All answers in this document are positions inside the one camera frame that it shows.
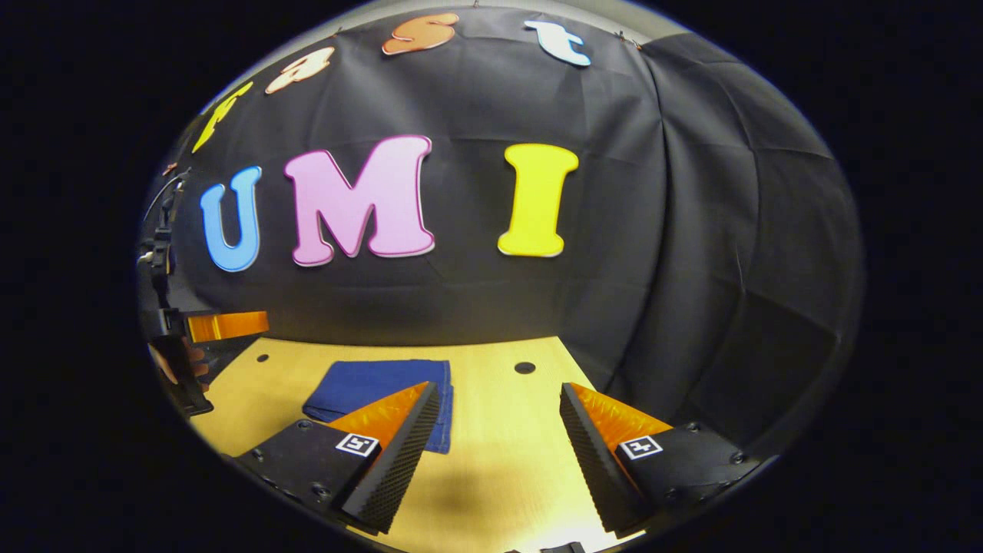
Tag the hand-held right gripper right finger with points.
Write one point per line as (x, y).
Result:
(595, 465)

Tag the blue denim jeans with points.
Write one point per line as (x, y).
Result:
(369, 384)

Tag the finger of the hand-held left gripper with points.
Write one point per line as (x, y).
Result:
(230, 326)

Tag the black backdrop cloth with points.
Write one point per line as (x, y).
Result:
(614, 269)

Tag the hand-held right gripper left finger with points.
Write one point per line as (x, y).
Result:
(395, 461)

